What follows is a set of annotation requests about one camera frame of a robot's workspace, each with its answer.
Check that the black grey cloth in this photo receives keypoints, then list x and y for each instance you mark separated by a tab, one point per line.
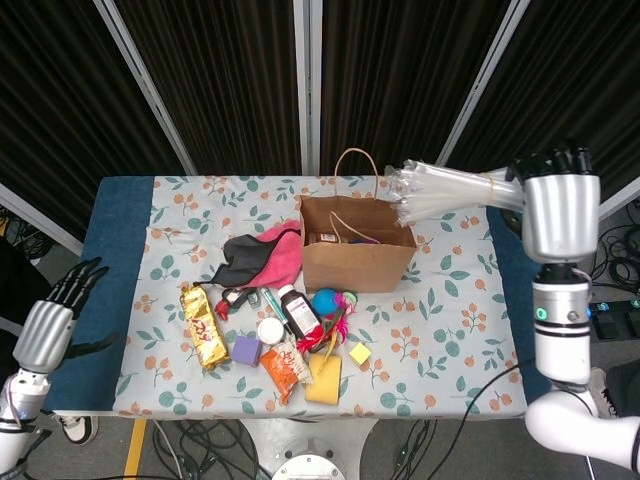
245	255

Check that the gold biscuit package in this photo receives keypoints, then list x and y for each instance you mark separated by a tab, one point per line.
202	330

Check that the purple foam cube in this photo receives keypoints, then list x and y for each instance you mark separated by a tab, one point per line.
246	350

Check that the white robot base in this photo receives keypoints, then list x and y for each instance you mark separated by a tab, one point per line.
310	460

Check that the pink towel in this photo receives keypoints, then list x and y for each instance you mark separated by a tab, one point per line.
280	260

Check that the orange white snack packet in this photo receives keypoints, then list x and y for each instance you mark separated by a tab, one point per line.
282	372

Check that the black bottle with red cap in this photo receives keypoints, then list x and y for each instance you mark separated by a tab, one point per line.
231	298

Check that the small round staples jar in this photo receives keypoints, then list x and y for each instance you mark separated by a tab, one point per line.
270	331

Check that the brown paper bag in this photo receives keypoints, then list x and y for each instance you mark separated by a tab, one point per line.
350	270

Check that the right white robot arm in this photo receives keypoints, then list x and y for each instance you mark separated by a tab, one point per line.
560	325

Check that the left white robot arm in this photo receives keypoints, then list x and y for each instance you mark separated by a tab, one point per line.
20	405

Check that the colourful feather shuttlecock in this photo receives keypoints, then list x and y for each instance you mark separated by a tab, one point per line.
315	342

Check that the dark grey trouser leg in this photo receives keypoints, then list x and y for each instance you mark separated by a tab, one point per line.
627	385

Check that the yellow foam cube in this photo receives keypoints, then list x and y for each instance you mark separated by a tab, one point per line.
360	353

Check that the green white tube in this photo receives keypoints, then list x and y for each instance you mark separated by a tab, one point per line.
272	302

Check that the blue table cover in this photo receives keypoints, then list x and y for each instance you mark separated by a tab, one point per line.
120	250

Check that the yellow sponge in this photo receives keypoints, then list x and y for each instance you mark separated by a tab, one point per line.
322	387

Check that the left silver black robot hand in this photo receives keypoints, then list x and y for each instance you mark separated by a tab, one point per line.
42	337

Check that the small dark green bottle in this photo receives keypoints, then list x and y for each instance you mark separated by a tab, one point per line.
255	298

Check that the dark ribbed partition panel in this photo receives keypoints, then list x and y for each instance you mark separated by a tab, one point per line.
400	75
575	75
225	75
60	100

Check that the clear plastic straw bundle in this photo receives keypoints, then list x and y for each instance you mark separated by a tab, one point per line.
450	192

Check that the black power strip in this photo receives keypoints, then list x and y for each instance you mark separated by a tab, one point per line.
617	306

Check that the floral print tablecloth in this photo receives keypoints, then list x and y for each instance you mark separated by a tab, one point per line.
440	350

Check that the brown medicine bottle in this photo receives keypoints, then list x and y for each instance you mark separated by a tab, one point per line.
302	317

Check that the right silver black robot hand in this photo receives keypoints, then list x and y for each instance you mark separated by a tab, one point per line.
560	215

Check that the white black sneaker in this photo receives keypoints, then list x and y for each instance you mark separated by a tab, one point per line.
77	431

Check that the blue ball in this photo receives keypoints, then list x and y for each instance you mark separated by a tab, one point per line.
325	301

